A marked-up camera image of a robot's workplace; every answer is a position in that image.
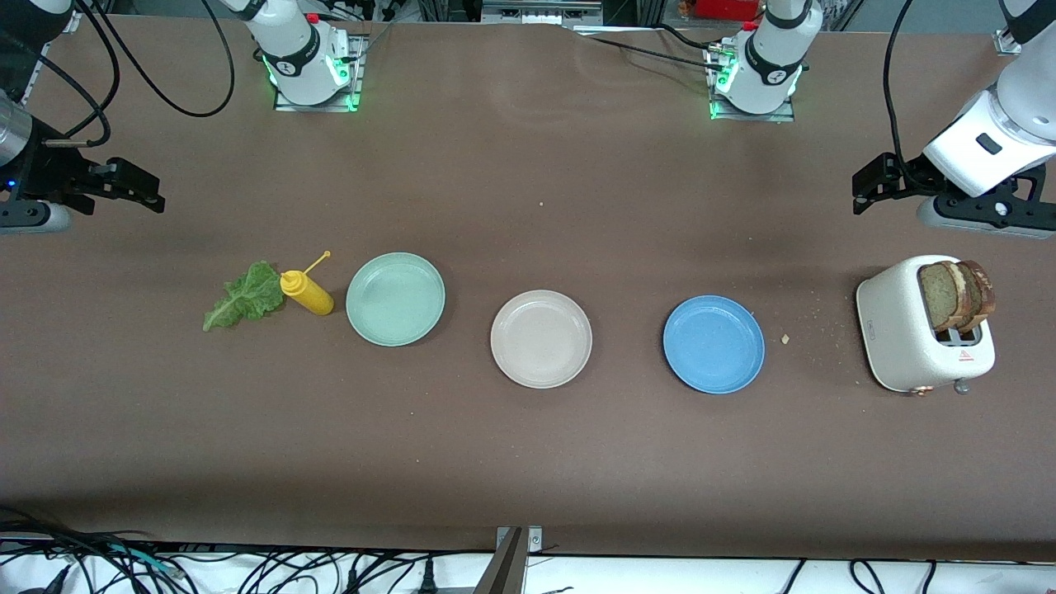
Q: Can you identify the light crust bread slice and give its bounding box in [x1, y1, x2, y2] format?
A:
[918, 262, 983, 333]

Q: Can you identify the green lettuce leaf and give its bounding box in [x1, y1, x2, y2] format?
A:
[203, 261, 286, 332]

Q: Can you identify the yellow squeeze bottle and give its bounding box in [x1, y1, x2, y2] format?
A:
[280, 251, 335, 316]

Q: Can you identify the blue plate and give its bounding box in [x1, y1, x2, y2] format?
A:
[662, 295, 766, 395]

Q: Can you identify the green plate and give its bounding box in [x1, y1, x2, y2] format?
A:
[346, 252, 446, 347]

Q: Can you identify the beige plate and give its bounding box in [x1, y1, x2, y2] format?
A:
[490, 290, 593, 389]

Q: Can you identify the dark crust bread slice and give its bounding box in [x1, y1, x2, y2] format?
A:
[957, 260, 997, 331]

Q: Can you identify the white toaster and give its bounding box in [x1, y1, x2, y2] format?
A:
[856, 254, 997, 395]

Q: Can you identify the red box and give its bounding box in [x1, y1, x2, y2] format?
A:
[691, 0, 761, 21]

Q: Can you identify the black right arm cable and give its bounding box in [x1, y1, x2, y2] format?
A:
[0, 0, 237, 149]

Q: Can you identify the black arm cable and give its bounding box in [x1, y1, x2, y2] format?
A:
[0, 0, 237, 149]
[883, 0, 941, 195]

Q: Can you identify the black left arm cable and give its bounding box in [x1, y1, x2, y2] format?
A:
[883, 0, 941, 195]

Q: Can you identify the aluminium table edge rail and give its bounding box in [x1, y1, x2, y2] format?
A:
[15, 45, 54, 108]

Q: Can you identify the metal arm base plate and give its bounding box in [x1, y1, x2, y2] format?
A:
[272, 35, 365, 113]
[711, 45, 797, 123]

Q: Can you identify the black base cable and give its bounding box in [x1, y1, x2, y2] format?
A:
[569, 23, 727, 71]

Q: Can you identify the teal cable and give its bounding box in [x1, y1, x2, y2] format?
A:
[106, 543, 181, 576]

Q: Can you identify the black looped cable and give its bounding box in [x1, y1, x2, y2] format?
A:
[850, 561, 889, 594]

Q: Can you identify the silver metal frame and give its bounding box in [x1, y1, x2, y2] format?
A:
[481, 0, 603, 26]

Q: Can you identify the small metal bracket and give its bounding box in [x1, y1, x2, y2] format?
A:
[495, 526, 544, 554]

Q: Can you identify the grey metal post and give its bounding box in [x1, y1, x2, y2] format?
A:
[474, 528, 525, 594]

